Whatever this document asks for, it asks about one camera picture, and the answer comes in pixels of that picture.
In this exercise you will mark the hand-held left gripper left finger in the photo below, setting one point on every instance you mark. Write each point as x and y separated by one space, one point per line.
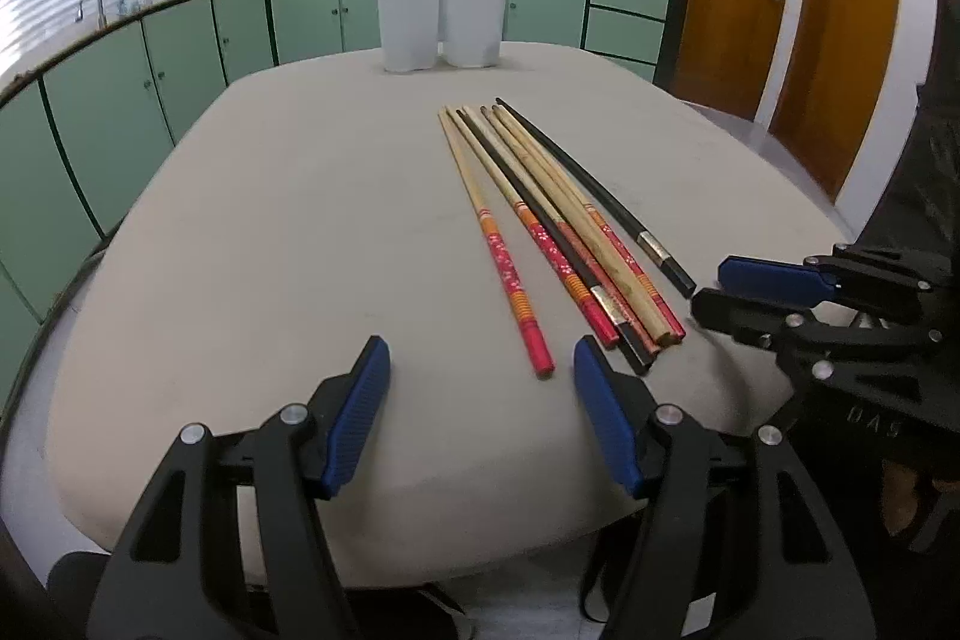
358 415

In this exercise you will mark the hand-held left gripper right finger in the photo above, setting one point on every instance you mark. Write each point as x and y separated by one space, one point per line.
606 415

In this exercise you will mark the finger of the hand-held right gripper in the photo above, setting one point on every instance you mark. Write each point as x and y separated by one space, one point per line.
772 280
739 317

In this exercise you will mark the red orange striped wooden chopstick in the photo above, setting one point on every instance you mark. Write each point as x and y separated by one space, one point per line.
622 250
517 149

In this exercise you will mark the plain bamboo chopstick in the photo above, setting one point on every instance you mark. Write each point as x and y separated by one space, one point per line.
600 257
559 209

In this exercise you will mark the red floral wooden chopstick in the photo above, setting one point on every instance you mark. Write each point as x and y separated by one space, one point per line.
499 250
546 246

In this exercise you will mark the white plastic container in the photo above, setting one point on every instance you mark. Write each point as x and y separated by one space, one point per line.
471 19
409 21

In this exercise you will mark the green base cabinets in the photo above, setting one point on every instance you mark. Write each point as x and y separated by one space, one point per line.
97 108

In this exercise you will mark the cups by the sink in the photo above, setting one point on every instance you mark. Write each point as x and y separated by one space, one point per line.
135 6

